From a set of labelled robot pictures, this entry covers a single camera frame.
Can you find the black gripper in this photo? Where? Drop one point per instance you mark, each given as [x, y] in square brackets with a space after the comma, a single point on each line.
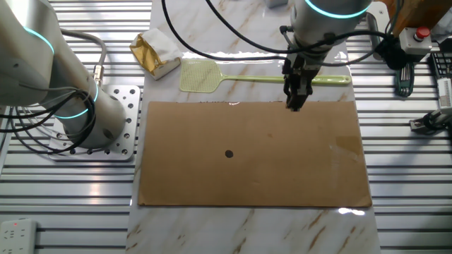
[300, 70]

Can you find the light green plastic flyswatter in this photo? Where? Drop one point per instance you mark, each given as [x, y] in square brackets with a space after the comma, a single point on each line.
[197, 75]

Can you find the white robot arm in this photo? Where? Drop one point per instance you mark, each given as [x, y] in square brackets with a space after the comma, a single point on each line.
[106, 116]

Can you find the clear tape patch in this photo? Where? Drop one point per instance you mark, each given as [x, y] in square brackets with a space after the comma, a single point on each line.
[349, 145]

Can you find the black dot target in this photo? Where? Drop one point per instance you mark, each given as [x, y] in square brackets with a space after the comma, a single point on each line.
[229, 154]

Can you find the brown cardboard sheet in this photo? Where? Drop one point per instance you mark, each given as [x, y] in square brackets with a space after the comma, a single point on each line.
[254, 176]

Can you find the green hex key set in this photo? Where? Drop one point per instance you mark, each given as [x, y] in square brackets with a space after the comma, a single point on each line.
[405, 79]

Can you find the grey box red stop button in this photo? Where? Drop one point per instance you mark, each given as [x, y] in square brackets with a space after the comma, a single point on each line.
[415, 42]

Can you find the wooden box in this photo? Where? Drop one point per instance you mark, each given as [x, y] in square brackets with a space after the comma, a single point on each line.
[416, 14]

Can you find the marble pattern board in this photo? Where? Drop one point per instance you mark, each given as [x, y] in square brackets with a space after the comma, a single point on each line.
[247, 229]

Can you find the gold and white tissue packet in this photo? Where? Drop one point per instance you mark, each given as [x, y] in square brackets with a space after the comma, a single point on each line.
[157, 49]

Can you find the black keyboard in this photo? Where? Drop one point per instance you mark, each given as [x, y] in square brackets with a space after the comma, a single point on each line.
[442, 65]

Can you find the white plastic bag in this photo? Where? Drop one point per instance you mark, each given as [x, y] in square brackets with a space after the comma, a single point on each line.
[443, 30]

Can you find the white power strip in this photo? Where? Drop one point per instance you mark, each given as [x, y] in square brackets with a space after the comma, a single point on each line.
[17, 236]

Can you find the grey metal camera bracket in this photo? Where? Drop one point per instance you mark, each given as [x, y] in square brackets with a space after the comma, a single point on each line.
[420, 125]

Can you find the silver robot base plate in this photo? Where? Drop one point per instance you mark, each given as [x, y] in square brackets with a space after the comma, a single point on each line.
[129, 106]

